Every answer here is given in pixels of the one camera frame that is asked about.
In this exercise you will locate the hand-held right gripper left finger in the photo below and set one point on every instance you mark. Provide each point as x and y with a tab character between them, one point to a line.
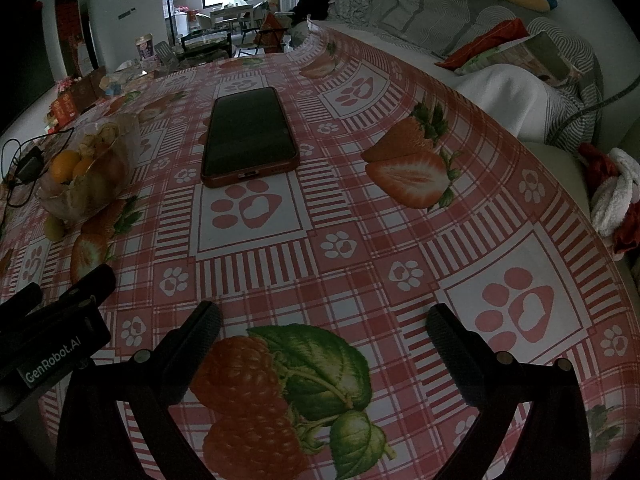
197	355

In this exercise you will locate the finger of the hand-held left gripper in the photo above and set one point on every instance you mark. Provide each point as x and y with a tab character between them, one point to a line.
97	282
22	300

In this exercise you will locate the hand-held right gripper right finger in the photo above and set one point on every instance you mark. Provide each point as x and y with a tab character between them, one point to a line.
456	360

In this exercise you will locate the brown green fruit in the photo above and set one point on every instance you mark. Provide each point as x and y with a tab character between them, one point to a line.
54	227

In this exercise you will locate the glass fruit bowl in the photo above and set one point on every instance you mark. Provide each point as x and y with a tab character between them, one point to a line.
100	180

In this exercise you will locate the orange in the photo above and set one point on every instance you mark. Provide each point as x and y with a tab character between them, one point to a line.
65	165
86	167

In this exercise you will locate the black charger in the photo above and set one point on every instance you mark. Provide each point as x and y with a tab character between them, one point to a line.
27	162

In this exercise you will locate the red checked printed tablecloth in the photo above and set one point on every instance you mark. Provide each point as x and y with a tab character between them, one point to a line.
350	270

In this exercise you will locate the red patterned packet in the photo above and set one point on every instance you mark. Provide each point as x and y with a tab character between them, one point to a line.
62	110

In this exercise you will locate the red gift box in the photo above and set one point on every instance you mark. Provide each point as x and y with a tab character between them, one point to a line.
85	91

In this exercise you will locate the smartphone with red case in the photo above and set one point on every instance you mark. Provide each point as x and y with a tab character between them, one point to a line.
250	135

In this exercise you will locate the beige leather sofa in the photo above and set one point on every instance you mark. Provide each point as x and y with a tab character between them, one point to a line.
557	165

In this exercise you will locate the red white plush toy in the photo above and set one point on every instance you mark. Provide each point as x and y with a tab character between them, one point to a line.
612	195

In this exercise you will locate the pink lidded canister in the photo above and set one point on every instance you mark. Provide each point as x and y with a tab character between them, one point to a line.
145	49

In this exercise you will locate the dark side table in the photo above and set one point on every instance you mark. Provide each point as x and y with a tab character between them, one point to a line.
207	45

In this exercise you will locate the white blanket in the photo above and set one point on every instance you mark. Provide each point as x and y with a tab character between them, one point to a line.
505	95

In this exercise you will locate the white dining table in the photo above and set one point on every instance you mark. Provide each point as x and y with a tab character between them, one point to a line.
230	12

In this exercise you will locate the red orange bag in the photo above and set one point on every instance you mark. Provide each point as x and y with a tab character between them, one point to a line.
270	27

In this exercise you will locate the green patterned cushion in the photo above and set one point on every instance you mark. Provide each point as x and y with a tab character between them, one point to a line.
525	57

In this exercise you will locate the red cushion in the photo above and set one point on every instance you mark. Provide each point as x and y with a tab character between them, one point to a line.
485	42

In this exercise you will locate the grey striped blanket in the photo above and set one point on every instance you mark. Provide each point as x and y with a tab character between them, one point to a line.
430	12

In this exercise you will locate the dark clothing pile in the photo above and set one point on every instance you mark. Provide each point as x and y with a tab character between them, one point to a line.
315	2

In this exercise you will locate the grey white patterned throw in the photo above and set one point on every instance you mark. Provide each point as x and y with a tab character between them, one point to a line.
350	0

